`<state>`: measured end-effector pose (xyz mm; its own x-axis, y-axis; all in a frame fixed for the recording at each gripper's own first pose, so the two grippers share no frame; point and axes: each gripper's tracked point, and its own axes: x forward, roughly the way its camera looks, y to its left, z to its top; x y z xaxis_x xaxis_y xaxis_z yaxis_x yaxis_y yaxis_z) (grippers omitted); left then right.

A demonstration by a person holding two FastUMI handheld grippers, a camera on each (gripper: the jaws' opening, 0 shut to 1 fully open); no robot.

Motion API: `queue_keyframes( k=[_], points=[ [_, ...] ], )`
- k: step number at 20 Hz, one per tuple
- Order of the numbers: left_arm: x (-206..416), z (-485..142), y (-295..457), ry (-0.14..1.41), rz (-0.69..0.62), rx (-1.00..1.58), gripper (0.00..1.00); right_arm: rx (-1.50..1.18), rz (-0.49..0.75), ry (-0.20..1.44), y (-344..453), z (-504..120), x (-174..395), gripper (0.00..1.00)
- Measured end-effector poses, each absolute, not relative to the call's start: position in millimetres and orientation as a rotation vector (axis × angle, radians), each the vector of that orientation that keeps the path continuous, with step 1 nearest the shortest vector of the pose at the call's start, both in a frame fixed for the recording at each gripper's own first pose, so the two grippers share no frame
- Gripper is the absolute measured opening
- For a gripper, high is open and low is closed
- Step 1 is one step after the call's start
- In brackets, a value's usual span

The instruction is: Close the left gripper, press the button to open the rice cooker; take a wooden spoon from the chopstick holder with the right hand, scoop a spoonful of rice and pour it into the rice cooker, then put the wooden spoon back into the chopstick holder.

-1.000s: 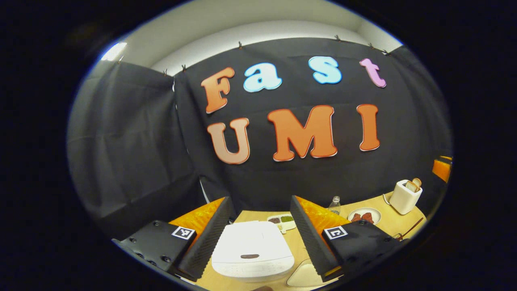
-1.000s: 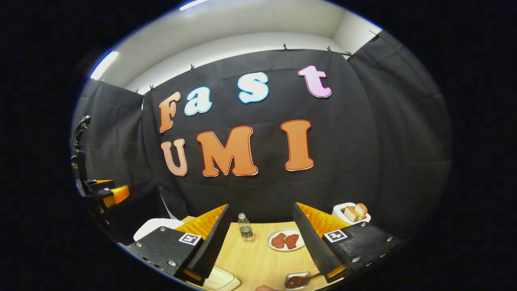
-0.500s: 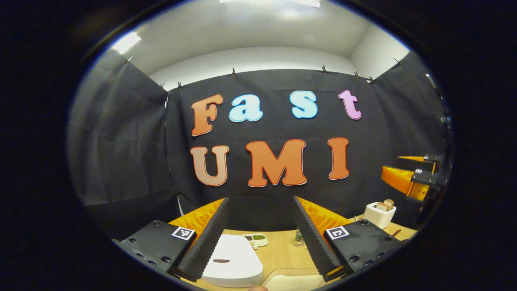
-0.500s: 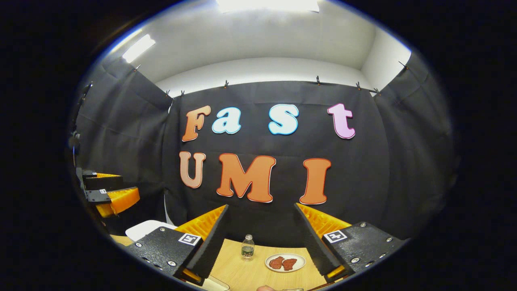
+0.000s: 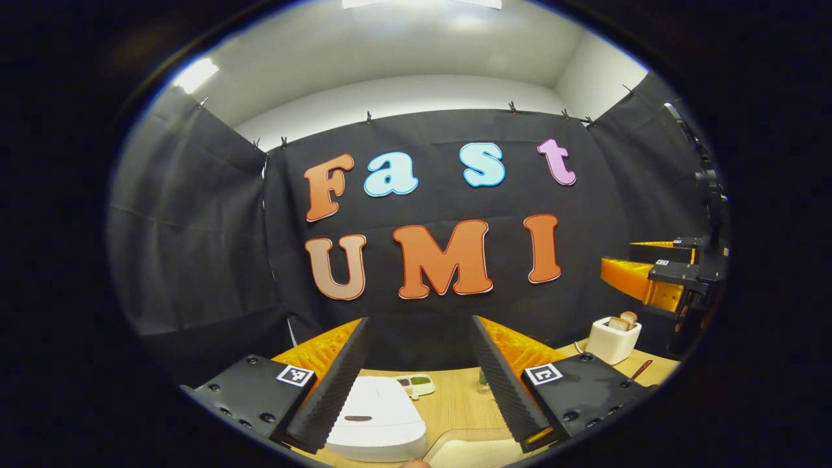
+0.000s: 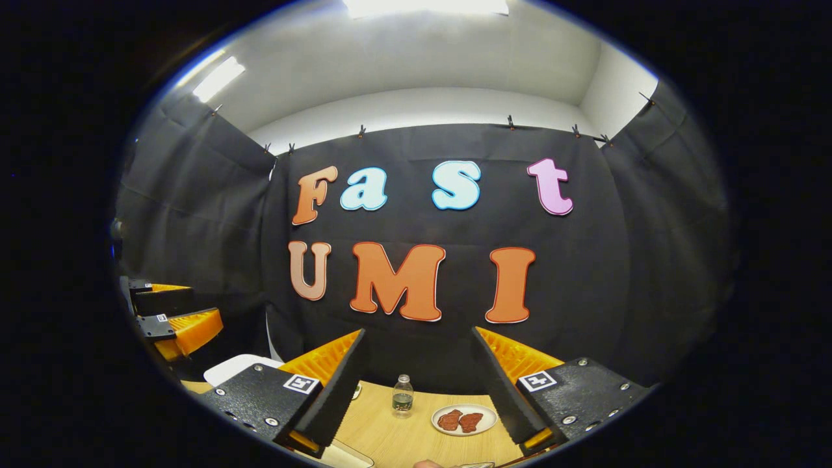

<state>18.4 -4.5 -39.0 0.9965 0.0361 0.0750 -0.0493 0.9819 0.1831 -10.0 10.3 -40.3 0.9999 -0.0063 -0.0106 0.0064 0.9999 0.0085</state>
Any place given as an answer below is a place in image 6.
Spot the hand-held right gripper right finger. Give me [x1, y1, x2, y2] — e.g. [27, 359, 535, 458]
[473, 326, 653, 456]

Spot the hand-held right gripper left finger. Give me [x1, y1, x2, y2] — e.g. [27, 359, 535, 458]
[198, 328, 367, 458]

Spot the white rice cooker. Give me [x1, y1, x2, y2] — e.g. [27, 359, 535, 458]
[203, 354, 285, 389]

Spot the white oval plate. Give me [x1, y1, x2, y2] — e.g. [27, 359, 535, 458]
[431, 404, 499, 437]

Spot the clear plastic container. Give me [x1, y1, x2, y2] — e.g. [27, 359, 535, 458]
[322, 439, 376, 468]

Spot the clear water bottle green label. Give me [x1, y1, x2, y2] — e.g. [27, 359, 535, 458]
[392, 374, 415, 419]

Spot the long ceiling light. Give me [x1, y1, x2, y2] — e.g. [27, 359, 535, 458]
[193, 57, 246, 103]

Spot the wide ceiling light panel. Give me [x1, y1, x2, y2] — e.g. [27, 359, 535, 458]
[343, 0, 510, 19]

